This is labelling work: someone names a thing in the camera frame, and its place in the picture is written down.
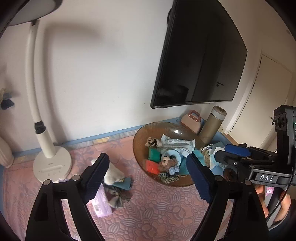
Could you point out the blue tissue pack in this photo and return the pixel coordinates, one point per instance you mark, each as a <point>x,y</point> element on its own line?
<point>216,166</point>

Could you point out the green clay bag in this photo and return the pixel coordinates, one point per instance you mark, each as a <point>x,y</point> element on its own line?
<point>154,155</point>

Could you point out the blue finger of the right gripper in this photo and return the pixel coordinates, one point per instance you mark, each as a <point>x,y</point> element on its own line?
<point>234,160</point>
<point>237,150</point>

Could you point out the white door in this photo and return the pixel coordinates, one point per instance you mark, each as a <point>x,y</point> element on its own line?
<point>255,126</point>

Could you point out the white plush toy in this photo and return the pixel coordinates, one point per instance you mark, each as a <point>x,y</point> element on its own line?
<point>108,174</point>

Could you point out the blue tape roll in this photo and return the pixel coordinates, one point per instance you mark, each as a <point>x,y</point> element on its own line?
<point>174,153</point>

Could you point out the brown round object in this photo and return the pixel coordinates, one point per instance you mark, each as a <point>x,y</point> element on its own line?
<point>230,175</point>

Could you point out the pink patterned tablecloth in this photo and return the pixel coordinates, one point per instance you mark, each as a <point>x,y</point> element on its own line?
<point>155,211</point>

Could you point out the white ribbed vase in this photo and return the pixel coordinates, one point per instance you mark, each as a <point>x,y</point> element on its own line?
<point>6,156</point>

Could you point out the small striped plush toy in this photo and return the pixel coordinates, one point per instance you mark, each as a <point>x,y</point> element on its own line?
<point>153,143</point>

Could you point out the black wall television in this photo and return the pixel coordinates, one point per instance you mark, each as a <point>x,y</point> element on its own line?
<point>203,56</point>

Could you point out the red clay bag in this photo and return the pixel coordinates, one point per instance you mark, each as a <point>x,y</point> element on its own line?
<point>152,167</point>

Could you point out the white wet wipes pack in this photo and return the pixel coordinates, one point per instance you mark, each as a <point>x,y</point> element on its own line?
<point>183,147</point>

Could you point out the brown bear plush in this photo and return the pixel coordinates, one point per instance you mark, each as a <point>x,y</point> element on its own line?
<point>169,165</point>

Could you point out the amber glass bowl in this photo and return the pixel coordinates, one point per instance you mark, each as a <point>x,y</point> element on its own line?
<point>156,130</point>

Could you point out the gold thermos bottle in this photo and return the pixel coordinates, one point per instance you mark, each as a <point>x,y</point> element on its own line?
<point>212,124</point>

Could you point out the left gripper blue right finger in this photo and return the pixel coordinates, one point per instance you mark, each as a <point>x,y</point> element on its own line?
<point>198,174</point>

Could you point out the teal knit cloth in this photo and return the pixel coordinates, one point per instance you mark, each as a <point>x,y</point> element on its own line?
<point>183,166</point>

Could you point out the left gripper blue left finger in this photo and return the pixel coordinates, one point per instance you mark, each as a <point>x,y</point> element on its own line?
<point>89,189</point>

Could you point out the pink small handbag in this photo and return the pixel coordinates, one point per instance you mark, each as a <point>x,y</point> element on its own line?
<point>192,121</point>

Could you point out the black white scrunchie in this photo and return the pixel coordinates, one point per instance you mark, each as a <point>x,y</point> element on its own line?
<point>166,178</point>

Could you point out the purple tissue pack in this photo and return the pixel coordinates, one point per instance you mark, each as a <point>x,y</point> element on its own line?
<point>100,203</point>

